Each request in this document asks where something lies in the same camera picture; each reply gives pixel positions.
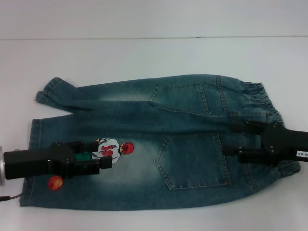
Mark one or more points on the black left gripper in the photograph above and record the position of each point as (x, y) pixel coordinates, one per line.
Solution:
(36, 161)

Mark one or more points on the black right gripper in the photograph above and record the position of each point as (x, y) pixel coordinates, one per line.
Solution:
(284, 144)

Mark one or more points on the blue denim shorts with print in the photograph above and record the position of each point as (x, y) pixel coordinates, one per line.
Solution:
(180, 120)

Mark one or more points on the white label sticker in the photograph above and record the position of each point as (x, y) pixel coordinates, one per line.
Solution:
(302, 153)

